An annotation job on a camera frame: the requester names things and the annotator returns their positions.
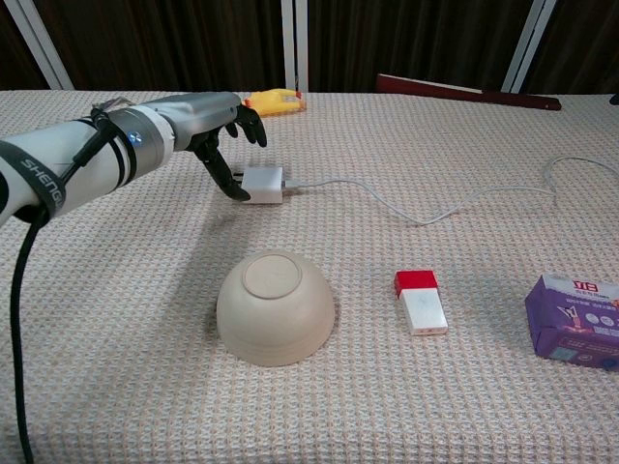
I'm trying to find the beige upturned bowl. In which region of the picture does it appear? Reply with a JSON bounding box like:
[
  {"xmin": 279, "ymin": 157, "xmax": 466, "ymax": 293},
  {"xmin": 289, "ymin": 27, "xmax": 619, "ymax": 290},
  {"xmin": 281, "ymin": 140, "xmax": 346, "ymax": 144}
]
[{"xmin": 215, "ymin": 249, "xmax": 337, "ymax": 369}]

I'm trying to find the purple carton box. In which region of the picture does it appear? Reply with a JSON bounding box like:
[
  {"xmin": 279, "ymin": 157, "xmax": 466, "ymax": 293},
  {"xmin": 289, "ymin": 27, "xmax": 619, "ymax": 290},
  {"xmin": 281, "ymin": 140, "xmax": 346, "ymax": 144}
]
[{"xmin": 524, "ymin": 272, "xmax": 619, "ymax": 373}]

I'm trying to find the white charger block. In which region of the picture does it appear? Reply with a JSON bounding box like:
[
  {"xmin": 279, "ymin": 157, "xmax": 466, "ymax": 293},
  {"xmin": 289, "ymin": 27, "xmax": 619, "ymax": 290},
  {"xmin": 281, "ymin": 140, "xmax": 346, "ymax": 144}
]
[{"xmin": 241, "ymin": 165, "xmax": 287, "ymax": 206}]

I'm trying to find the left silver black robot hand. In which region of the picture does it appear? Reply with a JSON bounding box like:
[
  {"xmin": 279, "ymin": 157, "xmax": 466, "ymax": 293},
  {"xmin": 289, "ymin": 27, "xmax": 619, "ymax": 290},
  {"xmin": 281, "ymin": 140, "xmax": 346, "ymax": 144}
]
[{"xmin": 168, "ymin": 92, "xmax": 269, "ymax": 202}]

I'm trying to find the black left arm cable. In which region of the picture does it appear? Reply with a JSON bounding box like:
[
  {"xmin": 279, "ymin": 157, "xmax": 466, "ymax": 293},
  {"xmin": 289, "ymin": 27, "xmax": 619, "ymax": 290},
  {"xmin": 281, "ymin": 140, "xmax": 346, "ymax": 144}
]
[{"xmin": 9, "ymin": 108, "xmax": 117, "ymax": 464}]

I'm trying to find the black printed arm strap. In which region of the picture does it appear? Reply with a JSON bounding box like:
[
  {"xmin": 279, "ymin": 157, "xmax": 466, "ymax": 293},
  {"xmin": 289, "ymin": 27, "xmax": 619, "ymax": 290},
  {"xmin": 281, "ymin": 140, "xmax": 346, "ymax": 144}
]
[{"xmin": 0, "ymin": 138, "xmax": 70, "ymax": 219}]

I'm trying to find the red and white small box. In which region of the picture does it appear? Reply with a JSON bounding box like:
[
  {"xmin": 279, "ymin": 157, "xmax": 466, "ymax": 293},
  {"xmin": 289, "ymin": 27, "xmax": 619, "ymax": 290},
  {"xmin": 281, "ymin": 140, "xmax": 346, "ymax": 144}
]
[{"xmin": 393, "ymin": 269, "xmax": 450, "ymax": 337}]

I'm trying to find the dark pleated curtain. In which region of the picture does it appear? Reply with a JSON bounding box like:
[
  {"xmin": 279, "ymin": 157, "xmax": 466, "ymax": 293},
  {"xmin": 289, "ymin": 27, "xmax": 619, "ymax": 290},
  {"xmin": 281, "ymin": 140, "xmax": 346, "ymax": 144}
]
[{"xmin": 0, "ymin": 0, "xmax": 619, "ymax": 97}]

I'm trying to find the white cable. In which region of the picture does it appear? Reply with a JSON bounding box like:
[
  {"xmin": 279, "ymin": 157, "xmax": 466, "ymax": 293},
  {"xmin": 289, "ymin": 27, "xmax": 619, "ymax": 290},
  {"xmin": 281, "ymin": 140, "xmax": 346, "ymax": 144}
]
[{"xmin": 281, "ymin": 155, "xmax": 619, "ymax": 227}]

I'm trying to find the white frame post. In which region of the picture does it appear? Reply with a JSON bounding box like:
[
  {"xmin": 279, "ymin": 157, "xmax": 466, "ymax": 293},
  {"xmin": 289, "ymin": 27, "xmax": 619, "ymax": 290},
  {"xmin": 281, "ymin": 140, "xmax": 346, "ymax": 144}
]
[
  {"xmin": 280, "ymin": 0, "xmax": 310, "ymax": 94},
  {"xmin": 501, "ymin": 0, "xmax": 558, "ymax": 95},
  {"xmin": 3, "ymin": 0, "xmax": 74, "ymax": 92}
]

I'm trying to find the yellow rubber chicken toy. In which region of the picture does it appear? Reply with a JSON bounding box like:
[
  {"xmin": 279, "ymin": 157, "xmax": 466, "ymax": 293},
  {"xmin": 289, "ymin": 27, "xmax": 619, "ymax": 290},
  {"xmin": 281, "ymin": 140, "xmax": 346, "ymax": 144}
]
[{"xmin": 242, "ymin": 88, "xmax": 309, "ymax": 120}]

